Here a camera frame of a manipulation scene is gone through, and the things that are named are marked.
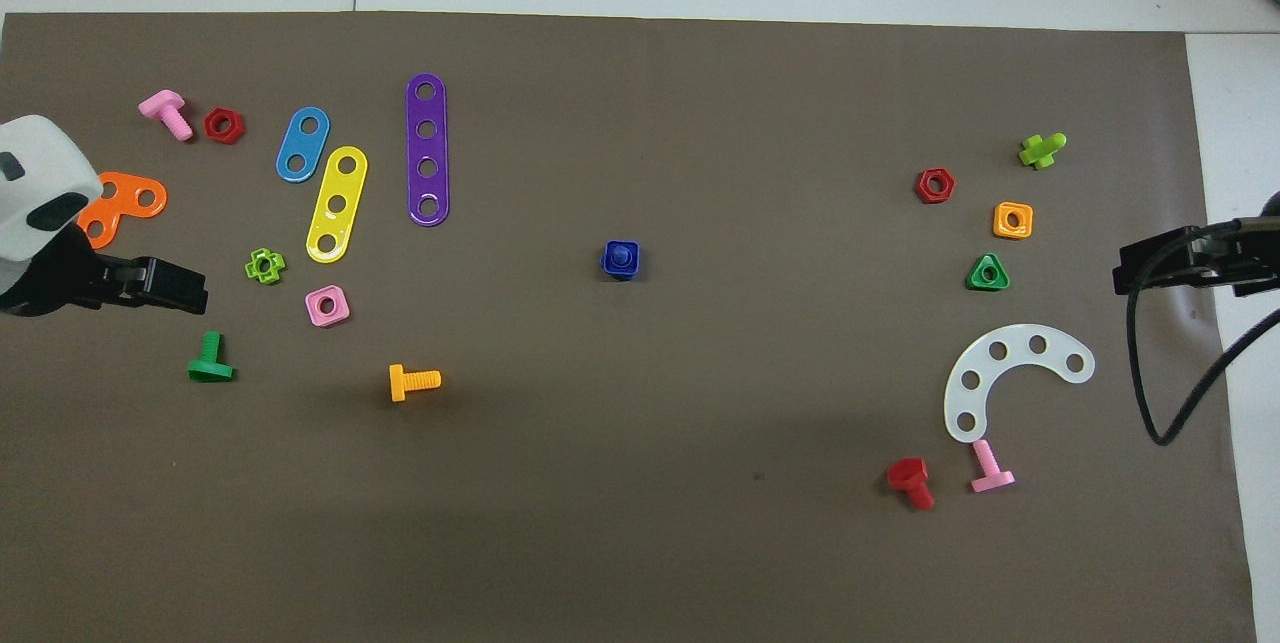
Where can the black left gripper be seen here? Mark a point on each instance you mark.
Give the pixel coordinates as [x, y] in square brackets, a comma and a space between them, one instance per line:
[50, 283]

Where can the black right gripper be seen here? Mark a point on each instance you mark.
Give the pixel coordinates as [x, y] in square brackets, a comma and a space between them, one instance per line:
[1255, 268]

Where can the blue square nut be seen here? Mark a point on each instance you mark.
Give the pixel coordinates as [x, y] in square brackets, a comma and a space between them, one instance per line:
[606, 269]

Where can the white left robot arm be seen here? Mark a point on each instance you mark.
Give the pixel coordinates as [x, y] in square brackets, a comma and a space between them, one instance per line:
[40, 173]

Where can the green plastic screw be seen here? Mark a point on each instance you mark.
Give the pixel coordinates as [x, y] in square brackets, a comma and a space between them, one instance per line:
[210, 368]

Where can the lime green cross nut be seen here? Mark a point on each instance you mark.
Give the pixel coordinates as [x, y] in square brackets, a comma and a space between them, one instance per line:
[277, 267]

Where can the orange square nut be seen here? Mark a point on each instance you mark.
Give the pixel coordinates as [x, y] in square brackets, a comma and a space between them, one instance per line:
[1001, 230]

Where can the lime green cross-head screw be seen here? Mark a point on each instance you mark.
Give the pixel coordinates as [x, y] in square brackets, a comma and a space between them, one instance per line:
[1040, 153]

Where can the red hexagon nut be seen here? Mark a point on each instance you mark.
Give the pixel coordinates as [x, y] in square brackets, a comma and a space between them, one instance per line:
[921, 185]
[212, 126]

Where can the green triangle nut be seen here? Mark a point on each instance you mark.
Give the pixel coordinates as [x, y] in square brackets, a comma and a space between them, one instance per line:
[975, 281]

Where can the pink square nut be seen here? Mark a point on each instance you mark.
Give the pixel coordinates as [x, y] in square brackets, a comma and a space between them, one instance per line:
[340, 315]

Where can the pink plastic screw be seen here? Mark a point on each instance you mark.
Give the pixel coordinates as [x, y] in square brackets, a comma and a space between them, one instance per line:
[165, 106]
[990, 478]

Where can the orange plastic screw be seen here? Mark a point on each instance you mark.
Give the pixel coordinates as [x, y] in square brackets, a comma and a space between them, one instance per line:
[400, 383]

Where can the red plastic screw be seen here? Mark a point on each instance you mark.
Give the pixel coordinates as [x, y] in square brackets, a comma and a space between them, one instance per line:
[908, 473]

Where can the orange heart-shaped plate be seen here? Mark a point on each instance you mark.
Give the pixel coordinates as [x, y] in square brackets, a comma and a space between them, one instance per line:
[125, 203]

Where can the white curved five-hole plate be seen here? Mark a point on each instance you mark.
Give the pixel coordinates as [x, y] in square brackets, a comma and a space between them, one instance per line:
[1018, 341]

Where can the blue two-hole plate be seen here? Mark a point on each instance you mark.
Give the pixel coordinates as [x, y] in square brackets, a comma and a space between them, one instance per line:
[303, 144]

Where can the yellow three-hole plate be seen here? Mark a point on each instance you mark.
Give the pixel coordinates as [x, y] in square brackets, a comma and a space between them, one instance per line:
[342, 185]

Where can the purple four-hole plate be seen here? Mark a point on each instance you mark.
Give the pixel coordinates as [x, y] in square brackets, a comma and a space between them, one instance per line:
[428, 148]

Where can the brown table mat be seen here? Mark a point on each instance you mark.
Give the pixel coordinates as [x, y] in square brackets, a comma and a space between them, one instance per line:
[640, 483]

